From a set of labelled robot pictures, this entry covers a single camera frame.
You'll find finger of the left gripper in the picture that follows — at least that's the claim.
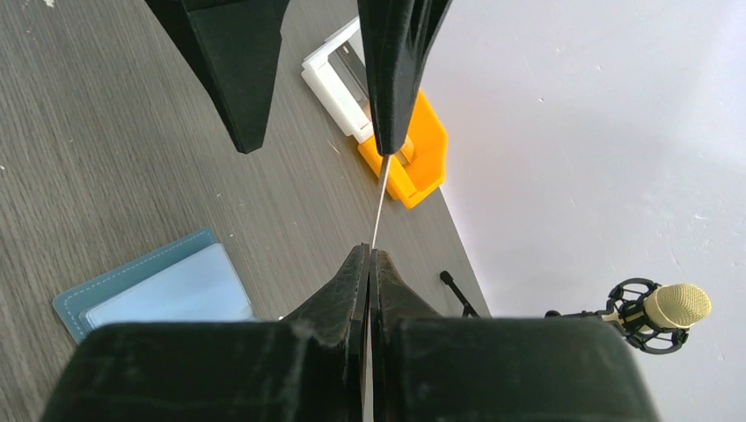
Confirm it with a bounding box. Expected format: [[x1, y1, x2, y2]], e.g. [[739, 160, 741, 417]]
[[357, 0, 451, 156], [146, 0, 289, 154]]

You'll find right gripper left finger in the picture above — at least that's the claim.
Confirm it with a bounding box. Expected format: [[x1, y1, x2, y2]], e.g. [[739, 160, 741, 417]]
[[41, 244, 371, 421]]

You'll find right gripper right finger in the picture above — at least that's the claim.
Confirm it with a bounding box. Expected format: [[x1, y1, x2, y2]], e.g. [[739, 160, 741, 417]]
[[369, 250, 659, 421]]

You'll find gold credit card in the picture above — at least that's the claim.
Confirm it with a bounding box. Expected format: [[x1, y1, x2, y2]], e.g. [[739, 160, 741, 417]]
[[363, 155, 391, 422]]

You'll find blue card holder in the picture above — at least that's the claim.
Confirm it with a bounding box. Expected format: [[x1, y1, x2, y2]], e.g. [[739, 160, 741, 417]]
[[52, 228, 256, 343]]

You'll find card in orange bin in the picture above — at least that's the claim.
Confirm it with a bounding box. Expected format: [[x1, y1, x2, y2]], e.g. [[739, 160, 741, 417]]
[[396, 135, 414, 166]]

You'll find white plastic bin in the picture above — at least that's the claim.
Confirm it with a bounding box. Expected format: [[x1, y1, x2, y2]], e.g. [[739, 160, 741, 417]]
[[301, 17, 373, 143]]

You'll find black tripod mic stand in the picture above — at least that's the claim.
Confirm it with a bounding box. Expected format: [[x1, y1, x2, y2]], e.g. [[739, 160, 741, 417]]
[[439, 271, 479, 317]]

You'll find orange plastic bin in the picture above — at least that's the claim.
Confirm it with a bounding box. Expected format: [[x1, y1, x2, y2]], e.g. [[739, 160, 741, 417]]
[[387, 90, 448, 209]]

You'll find microphone with shock mount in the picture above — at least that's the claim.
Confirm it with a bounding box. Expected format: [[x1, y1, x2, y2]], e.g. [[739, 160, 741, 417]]
[[545, 278, 712, 355]]

